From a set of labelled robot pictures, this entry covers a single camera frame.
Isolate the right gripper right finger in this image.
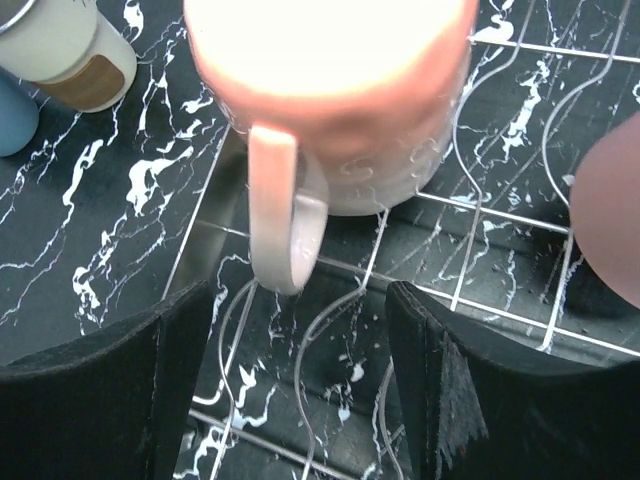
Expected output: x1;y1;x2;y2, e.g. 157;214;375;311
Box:
385;281;639;479

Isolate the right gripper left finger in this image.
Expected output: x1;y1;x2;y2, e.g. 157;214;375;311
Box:
1;281;213;479

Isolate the light blue tumbler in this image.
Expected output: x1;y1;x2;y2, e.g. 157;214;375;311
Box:
0;70;39;157

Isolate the cream and brown steel cup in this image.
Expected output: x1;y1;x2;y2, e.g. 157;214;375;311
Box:
1;0;137;113

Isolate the steel two-tier dish rack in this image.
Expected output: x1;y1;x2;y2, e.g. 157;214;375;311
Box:
173;1;639;479

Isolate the dusty pink tumbler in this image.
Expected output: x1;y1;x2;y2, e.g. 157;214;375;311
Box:
569;113;639;307

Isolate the peach handled mug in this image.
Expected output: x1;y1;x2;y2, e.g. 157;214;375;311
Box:
183;1;479;295

